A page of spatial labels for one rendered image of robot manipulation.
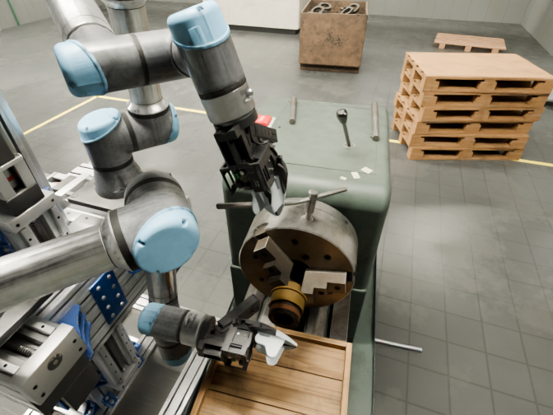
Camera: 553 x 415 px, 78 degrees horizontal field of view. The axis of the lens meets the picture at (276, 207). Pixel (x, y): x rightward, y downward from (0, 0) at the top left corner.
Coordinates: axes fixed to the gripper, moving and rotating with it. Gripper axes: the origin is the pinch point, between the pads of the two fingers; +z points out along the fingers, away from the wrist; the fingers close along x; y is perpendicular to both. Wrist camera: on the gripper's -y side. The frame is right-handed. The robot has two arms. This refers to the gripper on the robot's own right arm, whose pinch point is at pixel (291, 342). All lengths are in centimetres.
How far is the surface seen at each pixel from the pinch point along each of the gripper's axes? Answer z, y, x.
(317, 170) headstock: -2.0, -43.0, 18.0
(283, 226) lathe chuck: -6.6, -19.7, 15.8
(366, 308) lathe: 23, -52, -54
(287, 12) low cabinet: -160, -744, -66
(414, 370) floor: 57, -58, -107
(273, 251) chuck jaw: -8.3, -16.6, 10.0
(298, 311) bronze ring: 0.1, -6.5, 2.2
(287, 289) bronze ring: -3.3, -10.3, 4.6
